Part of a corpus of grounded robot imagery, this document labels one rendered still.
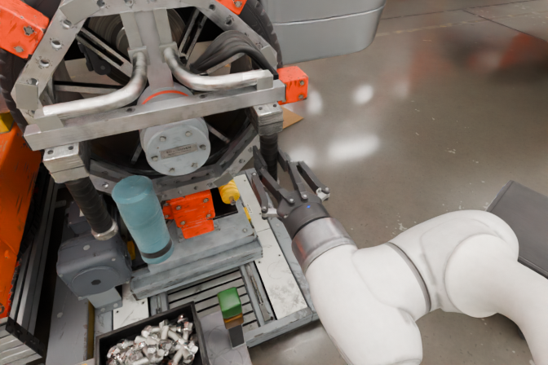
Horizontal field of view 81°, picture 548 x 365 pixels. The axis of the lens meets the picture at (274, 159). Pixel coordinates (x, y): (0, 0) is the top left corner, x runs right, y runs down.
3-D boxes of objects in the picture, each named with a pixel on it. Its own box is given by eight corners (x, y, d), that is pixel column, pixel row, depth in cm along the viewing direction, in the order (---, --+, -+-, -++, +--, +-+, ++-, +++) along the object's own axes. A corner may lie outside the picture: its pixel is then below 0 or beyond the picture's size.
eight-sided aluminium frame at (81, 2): (269, 159, 104) (267, -32, 69) (276, 172, 100) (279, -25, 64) (88, 205, 89) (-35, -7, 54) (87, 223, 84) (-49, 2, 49)
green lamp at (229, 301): (237, 294, 66) (236, 284, 63) (243, 313, 63) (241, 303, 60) (218, 301, 64) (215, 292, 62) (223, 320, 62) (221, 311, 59)
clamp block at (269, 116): (267, 108, 67) (267, 85, 64) (283, 131, 61) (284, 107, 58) (244, 113, 66) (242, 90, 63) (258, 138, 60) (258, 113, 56)
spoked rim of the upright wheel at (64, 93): (86, -81, 72) (35, 103, 91) (81, -71, 56) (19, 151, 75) (262, 25, 102) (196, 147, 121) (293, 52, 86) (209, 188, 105)
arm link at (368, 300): (302, 293, 50) (374, 260, 53) (357, 407, 39) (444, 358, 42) (297, 260, 43) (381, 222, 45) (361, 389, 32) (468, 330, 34)
